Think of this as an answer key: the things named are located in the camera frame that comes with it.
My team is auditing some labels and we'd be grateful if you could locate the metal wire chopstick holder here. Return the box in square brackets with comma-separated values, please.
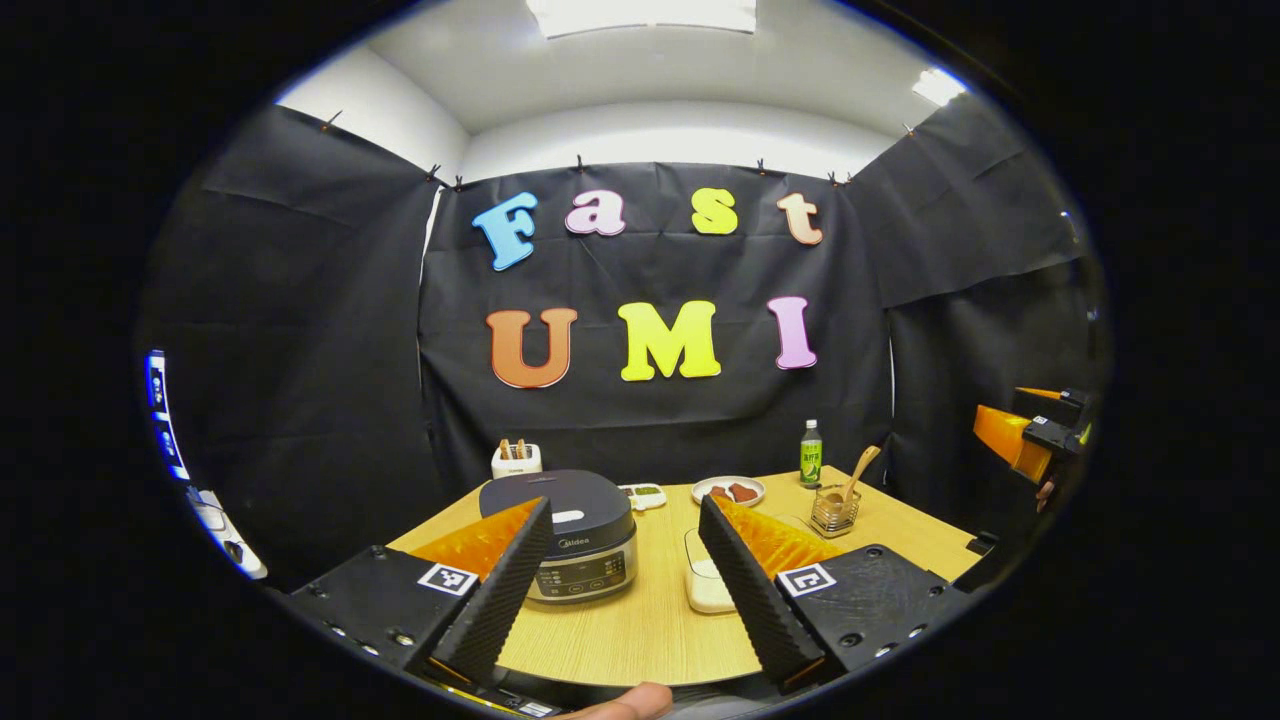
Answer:
[810, 484, 863, 539]

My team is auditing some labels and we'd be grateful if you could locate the black backdrop cloth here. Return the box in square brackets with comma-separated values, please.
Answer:
[135, 95, 1111, 591]

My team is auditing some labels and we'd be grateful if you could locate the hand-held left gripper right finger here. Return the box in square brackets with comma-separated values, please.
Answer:
[697, 493, 976, 696]

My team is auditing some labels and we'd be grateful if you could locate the ceiling light panel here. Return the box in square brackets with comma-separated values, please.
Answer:
[525, 0, 758, 39]
[910, 66, 969, 108]

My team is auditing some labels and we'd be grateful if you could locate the black and silver rice cooker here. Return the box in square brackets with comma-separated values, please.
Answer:
[478, 470, 639, 604]

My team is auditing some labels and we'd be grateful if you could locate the wooden spoon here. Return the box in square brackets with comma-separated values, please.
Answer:
[820, 445, 883, 511]

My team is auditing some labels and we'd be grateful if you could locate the computer monitor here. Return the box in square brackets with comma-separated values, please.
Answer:
[143, 348, 191, 483]

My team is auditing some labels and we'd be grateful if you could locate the clear box of white rice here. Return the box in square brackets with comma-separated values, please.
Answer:
[683, 527, 741, 615]

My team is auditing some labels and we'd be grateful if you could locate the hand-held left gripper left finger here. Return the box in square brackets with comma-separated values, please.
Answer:
[285, 495, 556, 689]

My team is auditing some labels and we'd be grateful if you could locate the white toaster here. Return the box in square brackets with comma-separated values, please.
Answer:
[490, 443, 544, 480]

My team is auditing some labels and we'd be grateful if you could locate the white round plate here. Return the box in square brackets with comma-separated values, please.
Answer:
[690, 475, 767, 508]

